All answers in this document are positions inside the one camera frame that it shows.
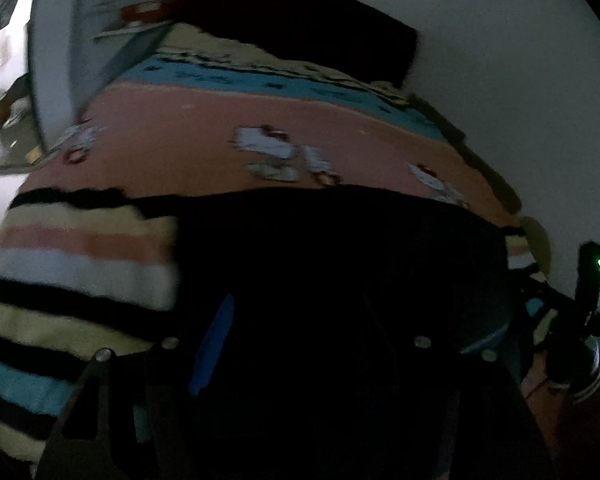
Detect red box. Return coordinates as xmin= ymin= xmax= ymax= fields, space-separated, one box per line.
xmin=121 ymin=1 xmax=186 ymax=24

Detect striped cartoon cat printed blanket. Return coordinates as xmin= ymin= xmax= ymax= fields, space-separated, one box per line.
xmin=0 ymin=22 xmax=600 ymax=480

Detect olive green cloth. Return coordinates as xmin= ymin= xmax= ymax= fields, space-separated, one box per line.
xmin=375 ymin=80 xmax=552 ymax=281

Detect black hooded jacket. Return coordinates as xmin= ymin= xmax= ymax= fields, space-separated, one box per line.
xmin=105 ymin=185 xmax=536 ymax=480

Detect person's right forearm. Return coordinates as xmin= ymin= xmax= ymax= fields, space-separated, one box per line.
xmin=522 ymin=345 xmax=600 ymax=463

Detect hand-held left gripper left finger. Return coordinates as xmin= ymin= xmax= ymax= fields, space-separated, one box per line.
xmin=32 ymin=292 xmax=237 ymax=480

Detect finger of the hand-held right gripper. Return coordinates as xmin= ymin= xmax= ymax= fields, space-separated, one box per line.
xmin=515 ymin=272 xmax=579 ymax=312

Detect grey bedside cabinet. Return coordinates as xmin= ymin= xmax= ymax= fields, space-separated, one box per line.
xmin=94 ymin=22 xmax=174 ymax=82

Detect dark bed headboard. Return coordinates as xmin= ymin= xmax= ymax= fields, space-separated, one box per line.
xmin=182 ymin=0 xmax=422 ymax=87

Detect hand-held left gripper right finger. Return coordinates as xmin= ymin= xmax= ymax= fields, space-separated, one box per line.
xmin=365 ymin=290 xmax=556 ymax=480

